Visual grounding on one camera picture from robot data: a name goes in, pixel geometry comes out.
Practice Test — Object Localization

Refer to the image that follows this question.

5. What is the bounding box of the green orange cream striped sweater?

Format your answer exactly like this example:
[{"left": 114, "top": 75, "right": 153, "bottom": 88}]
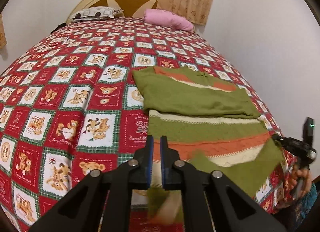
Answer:
[{"left": 132, "top": 66, "right": 284, "bottom": 225}]

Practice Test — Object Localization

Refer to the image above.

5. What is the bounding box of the teal patterned sleeve forearm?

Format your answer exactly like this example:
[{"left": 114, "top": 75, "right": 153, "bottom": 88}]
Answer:
[{"left": 273, "top": 183, "right": 318, "bottom": 231}]

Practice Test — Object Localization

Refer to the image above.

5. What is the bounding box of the person's right hand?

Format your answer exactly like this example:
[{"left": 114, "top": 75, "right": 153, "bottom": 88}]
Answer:
[{"left": 276, "top": 164, "right": 312, "bottom": 210}]

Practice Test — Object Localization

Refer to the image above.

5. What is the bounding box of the red teddy bear patchwork bedspread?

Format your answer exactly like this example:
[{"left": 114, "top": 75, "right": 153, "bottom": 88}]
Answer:
[{"left": 1, "top": 18, "right": 279, "bottom": 231}]

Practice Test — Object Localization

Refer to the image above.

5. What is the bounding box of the black object beside bed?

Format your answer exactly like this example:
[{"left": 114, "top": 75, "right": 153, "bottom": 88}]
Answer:
[{"left": 51, "top": 23, "right": 67, "bottom": 34}]

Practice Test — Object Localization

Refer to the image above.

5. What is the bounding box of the beige curtain at left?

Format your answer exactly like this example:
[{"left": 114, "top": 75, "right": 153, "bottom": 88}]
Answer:
[{"left": 0, "top": 14, "right": 7, "bottom": 49}]

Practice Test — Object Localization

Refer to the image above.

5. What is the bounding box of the white car print pillow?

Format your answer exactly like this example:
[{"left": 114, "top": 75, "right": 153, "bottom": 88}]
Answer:
[{"left": 68, "top": 6, "right": 123, "bottom": 21}]

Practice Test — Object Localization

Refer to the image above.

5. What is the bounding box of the pink pillow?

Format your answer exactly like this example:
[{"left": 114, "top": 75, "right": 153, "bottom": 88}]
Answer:
[{"left": 144, "top": 9, "right": 194, "bottom": 32}]

